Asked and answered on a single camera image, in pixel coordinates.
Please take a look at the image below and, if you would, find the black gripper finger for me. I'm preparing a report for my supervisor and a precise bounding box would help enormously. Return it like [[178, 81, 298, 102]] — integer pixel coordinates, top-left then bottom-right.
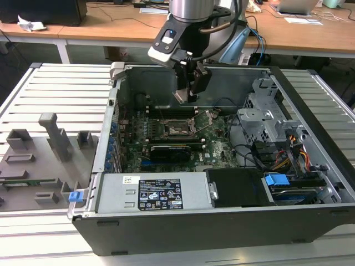
[[175, 62, 193, 92], [189, 63, 213, 104]]

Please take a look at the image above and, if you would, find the silver CPU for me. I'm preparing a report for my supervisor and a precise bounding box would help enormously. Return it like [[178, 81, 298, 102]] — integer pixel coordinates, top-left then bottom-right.
[[171, 88, 195, 105]]

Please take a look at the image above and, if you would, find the CPU socket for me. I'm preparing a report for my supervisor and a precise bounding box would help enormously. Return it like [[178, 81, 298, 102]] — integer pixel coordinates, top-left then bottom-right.
[[162, 117, 201, 139]]

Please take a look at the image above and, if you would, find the white paper sheet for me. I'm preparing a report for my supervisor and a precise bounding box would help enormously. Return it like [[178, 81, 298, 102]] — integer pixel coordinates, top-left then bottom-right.
[[139, 7, 170, 15], [284, 16, 324, 26]]

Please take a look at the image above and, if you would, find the silver metal drive cage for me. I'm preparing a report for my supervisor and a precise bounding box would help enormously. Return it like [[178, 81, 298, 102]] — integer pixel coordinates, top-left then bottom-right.
[[237, 77, 308, 145]]

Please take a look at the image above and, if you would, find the green motherboard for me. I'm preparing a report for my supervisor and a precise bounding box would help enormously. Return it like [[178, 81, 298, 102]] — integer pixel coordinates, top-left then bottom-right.
[[118, 106, 242, 174]]

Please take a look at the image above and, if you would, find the long wooden desk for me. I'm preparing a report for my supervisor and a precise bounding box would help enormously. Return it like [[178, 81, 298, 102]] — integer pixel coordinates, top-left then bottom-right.
[[59, 2, 355, 59]]

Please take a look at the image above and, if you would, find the black graphics card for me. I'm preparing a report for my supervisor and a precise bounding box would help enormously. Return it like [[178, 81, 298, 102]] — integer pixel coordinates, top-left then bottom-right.
[[149, 143, 192, 163]]

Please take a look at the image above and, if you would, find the silver laptop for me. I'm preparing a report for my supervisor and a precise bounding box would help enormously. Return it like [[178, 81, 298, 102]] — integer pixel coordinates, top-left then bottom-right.
[[276, 0, 320, 15]]

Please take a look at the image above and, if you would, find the black plastic shroud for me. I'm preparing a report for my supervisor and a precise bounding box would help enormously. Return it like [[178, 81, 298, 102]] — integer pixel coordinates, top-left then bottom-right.
[[205, 167, 277, 209]]

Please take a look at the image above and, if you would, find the hard disk in blue carrier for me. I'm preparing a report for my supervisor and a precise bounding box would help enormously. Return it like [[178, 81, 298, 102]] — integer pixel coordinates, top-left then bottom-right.
[[263, 172, 328, 207]]

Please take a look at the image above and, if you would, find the silver power supply with label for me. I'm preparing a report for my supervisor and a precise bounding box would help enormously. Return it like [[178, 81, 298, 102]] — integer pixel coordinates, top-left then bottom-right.
[[94, 172, 213, 214]]

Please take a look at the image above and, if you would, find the black and silver PC case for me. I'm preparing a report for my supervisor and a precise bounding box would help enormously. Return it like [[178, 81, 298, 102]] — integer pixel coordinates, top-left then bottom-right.
[[68, 62, 355, 257]]

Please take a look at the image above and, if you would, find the black box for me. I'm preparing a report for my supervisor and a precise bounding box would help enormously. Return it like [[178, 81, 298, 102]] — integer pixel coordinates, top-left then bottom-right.
[[0, 0, 87, 27]]

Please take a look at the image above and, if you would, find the blue plastic latch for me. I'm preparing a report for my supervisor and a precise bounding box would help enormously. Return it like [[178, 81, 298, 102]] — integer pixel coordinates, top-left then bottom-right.
[[68, 190, 84, 203]]

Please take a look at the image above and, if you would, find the small wooden desk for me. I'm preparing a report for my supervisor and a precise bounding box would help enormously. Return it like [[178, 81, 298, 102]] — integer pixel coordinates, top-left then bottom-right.
[[0, 21, 69, 64]]

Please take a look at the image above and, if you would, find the crumpled white paper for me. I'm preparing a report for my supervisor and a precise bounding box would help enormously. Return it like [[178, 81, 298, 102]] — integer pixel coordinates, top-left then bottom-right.
[[17, 15, 47, 33]]

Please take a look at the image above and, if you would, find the grey parts rack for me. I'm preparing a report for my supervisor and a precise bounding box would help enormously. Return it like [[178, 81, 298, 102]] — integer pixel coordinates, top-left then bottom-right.
[[0, 112, 99, 213]]

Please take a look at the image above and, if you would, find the green RAM stick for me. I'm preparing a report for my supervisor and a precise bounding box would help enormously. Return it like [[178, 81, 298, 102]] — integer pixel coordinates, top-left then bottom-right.
[[0, 179, 58, 187]]

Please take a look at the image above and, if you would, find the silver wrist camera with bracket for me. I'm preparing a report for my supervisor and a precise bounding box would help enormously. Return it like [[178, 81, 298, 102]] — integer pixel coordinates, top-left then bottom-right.
[[148, 21, 192, 68]]

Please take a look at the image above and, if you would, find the blue cable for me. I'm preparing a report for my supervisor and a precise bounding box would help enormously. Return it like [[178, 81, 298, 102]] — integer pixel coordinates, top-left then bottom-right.
[[248, 27, 268, 66]]

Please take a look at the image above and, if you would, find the grey case latch handle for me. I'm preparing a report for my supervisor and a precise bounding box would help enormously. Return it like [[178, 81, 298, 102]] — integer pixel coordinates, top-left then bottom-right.
[[109, 62, 127, 81]]

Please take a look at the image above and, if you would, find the yellow red orange wire bundle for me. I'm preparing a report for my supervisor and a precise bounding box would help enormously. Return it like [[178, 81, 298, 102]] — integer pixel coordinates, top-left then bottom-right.
[[273, 132, 311, 171]]

